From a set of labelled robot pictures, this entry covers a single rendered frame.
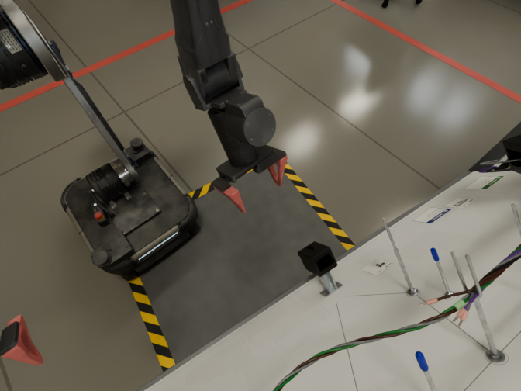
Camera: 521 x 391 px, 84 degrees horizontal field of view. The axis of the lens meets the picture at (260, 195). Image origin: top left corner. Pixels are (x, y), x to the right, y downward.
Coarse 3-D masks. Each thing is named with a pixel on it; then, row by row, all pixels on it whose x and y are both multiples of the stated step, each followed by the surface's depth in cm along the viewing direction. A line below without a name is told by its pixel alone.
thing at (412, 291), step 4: (384, 220) 48; (384, 224) 47; (388, 232) 47; (388, 236) 47; (392, 240) 47; (392, 244) 47; (396, 248) 48; (396, 252) 48; (396, 256) 48; (400, 256) 48; (400, 260) 48; (400, 264) 48; (404, 268) 48; (404, 272) 49; (408, 276) 49; (408, 280) 49; (408, 284) 49; (412, 288) 49; (408, 292) 50; (412, 292) 49; (416, 292) 49
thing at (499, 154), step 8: (520, 128) 73; (512, 136) 75; (496, 144) 79; (488, 152) 82; (496, 152) 80; (504, 152) 79; (480, 160) 85; (488, 160) 83; (504, 160) 112; (472, 168) 89; (480, 168) 87
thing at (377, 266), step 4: (376, 260) 63; (380, 260) 63; (384, 260) 62; (368, 264) 63; (372, 264) 63; (376, 264) 62; (380, 264) 61; (384, 264) 61; (388, 264) 60; (392, 264) 59; (364, 268) 62; (368, 268) 62; (372, 268) 61; (376, 268) 60; (380, 268) 60; (384, 268) 59; (368, 272) 60; (372, 272) 60; (376, 272) 59; (380, 272) 59
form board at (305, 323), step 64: (448, 192) 78; (512, 192) 64; (384, 256) 64; (448, 256) 54; (256, 320) 62; (320, 320) 53; (384, 320) 47; (448, 320) 41; (512, 320) 37; (192, 384) 53; (256, 384) 46; (320, 384) 41; (384, 384) 37; (448, 384) 33; (512, 384) 31
